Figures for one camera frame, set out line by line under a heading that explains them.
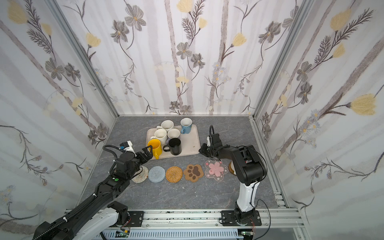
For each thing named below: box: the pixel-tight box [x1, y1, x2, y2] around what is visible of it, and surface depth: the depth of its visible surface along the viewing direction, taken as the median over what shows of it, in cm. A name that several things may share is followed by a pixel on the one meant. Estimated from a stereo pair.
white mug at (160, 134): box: [150, 129, 167, 145], surface depth 100 cm
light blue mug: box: [180, 117, 193, 134], surface depth 106 cm
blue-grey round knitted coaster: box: [148, 166, 166, 183], surface depth 90 cm
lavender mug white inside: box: [167, 128, 181, 139], surface depth 103 cm
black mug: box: [163, 137, 182, 156], surface depth 98 cm
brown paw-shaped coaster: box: [183, 164, 204, 183], surface depth 92 cm
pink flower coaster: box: [205, 159, 229, 182], surface depth 93 cm
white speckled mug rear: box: [156, 120, 174, 132], surface depth 106 cm
